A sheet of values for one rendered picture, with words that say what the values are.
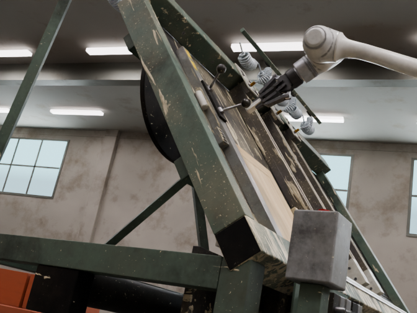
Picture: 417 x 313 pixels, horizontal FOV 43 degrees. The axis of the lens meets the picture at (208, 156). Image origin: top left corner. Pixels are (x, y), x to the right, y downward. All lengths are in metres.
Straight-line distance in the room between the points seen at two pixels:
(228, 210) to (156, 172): 9.37
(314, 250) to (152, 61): 0.92
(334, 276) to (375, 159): 8.48
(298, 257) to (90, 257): 0.70
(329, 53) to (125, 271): 0.96
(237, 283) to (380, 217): 8.11
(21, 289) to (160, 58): 4.02
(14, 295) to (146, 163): 5.98
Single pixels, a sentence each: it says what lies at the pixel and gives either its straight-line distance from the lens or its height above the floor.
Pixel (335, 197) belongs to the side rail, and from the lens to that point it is 3.72.
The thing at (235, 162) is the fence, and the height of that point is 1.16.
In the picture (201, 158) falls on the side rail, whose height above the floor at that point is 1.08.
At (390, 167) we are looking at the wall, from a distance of 9.73.
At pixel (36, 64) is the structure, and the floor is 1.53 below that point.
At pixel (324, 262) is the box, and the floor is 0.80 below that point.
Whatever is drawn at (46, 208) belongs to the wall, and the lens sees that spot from 11.99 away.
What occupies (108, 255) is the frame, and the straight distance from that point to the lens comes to 1.71.
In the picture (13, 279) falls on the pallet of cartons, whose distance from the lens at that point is 5.67.
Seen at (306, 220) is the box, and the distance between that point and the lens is 1.39.
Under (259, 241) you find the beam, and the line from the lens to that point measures 1.44.
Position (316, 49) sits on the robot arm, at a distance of 1.81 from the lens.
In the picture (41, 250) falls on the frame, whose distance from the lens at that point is 1.93.
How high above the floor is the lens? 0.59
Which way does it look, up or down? 18 degrees up
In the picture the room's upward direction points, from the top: 11 degrees clockwise
